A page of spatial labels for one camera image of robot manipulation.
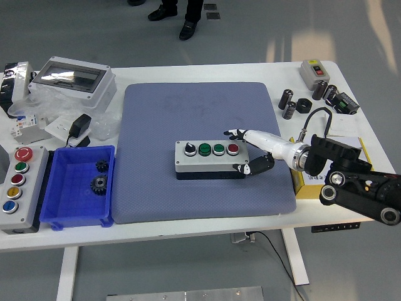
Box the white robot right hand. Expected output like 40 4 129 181
223 128 298 176

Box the grey four-button control box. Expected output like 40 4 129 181
174 140 250 181

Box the grey five-button control box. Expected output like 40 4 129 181
0 145 51 235

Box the black cylindrical capacitor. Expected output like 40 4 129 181
322 84 338 104
312 80 328 100
279 88 294 110
283 101 297 119

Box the black hex nut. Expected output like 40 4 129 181
296 98 313 114

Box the yellow and white cardboard box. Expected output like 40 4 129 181
291 135 375 201

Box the black module with green terminal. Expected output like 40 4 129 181
331 92 360 115

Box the blue-grey mat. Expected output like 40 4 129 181
112 82 298 224

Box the black table control panel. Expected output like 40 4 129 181
311 221 361 233

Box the white table leg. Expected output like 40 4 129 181
281 228 310 286
56 246 79 301

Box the person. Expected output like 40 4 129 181
147 0 201 41

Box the large black gear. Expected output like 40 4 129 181
90 174 109 197

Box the grey clear-lid distribution box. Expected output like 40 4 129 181
28 56 117 110

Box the black power adapter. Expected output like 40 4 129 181
65 113 93 148

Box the blue plastic bin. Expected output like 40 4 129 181
39 144 116 231

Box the clear plastic bag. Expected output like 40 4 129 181
8 86 123 140

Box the grey metal plate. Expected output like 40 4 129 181
17 127 53 145

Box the white circuit breaker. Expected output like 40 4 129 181
8 113 40 137

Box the white device in plastic wrap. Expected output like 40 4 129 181
0 61 34 114

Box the white wall switch plate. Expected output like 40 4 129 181
325 112 360 137

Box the grey two-button switch box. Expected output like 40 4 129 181
299 59 332 91

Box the grey under-table bracket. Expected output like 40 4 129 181
231 232 256 245

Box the black floor cable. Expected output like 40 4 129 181
247 231 302 301

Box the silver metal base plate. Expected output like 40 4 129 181
105 285 266 301

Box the white wall socket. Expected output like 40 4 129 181
44 115 91 147

